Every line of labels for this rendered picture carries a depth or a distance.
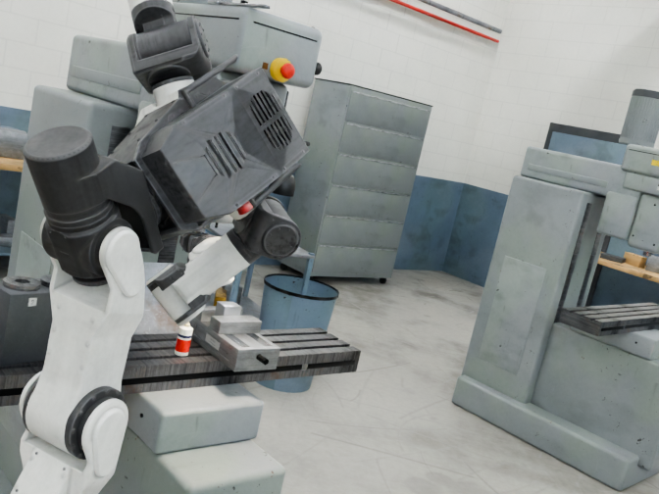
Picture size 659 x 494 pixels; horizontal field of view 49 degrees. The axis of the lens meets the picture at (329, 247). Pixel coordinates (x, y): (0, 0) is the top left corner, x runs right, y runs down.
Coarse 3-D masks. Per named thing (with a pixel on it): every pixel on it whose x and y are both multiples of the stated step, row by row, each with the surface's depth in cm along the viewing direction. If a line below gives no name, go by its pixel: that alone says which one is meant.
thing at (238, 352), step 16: (192, 320) 230; (208, 320) 228; (192, 336) 229; (208, 336) 222; (224, 336) 217; (240, 336) 220; (256, 336) 223; (224, 352) 215; (240, 352) 209; (256, 352) 213; (272, 352) 217; (240, 368) 211; (256, 368) 215; (272, 368) 218
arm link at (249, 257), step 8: (272, 200) 168; (272, 208) 163; (280, 208) 165; (288, 216) 164; (232, 232) 163; (232, 240) 162; (240, 240) 162; (240, 248) 162; (248, 256) 163; (256, 256) 164
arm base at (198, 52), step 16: (192, 16) 149; (192, 32) 147; (128, 48) 148; (192, 48) 146; (208, 48) 154; (144, 64) 146; (160, 64) 146; (176, 64) 146; (192, 64) 148; (208, 64) 152; (144, 80) 149; (160, 80) 150
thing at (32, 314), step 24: (0, 288) 180; (24, 288) 181; (48, 288) 188; (0, 312) 180; (24, 312) 181; (48, 312) 186; (0, 336) 180; (24, 336) 183; (48, 336) 188; (0, 360) 180; (24, 360) 184
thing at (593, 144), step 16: (560, 128) 848; (576, 128) 833; (544, 144) 863; (560, 144) 845; (576, 144) 830; (592, 144) 815; (608, 144) 802; (624, 144) 790; (608, 160) 801; (608, 240) 799; (592, 288) 810
